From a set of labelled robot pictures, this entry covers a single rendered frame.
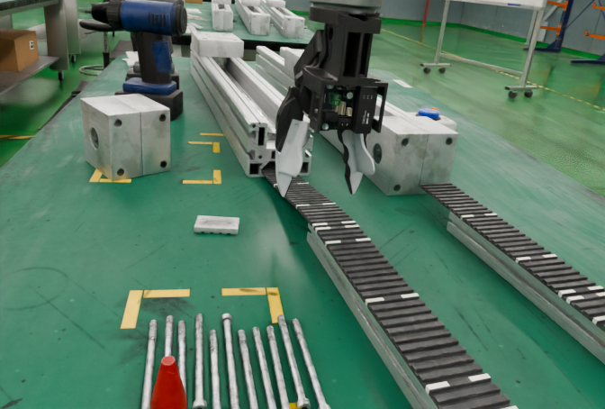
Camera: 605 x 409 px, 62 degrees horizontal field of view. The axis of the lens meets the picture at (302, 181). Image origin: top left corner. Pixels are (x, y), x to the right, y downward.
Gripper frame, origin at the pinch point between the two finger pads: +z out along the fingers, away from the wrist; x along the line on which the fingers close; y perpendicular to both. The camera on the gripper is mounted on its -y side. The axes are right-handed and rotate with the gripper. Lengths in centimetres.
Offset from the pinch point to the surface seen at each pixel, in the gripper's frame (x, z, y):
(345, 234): 0.7, 2.5, 8.1
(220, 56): 0, -3, -74
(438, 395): -1.6, 2.3, 30.6
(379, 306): -1.3, 2.3, 20.8
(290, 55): 14, -6, -60
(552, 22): 906, 24, -943
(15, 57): -103, 53, -373
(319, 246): -1.3, 4.9, 6.1
